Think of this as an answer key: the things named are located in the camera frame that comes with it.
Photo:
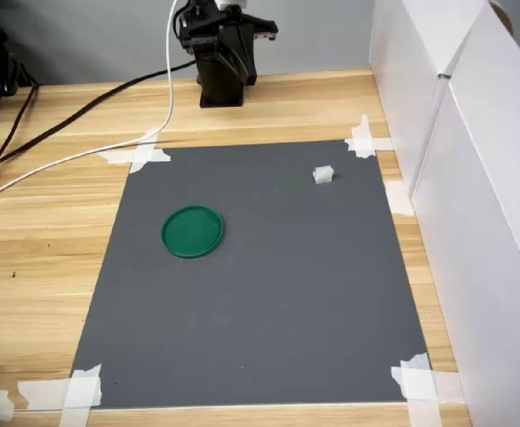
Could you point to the dark grey mat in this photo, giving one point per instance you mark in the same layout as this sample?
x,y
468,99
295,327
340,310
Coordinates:
x,y
259,289

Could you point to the round green lid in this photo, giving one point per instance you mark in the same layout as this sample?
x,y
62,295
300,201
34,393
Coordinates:
x,y
193,232

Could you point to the small white plastic terminal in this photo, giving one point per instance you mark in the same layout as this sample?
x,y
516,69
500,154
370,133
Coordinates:
x,y
323,174

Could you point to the white partition panel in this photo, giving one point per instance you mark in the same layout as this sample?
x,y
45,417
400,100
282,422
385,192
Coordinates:
x,y
402,66
486,222

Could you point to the brown cardboard roll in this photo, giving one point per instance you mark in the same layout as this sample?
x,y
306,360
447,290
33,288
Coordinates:
x,y
504,18

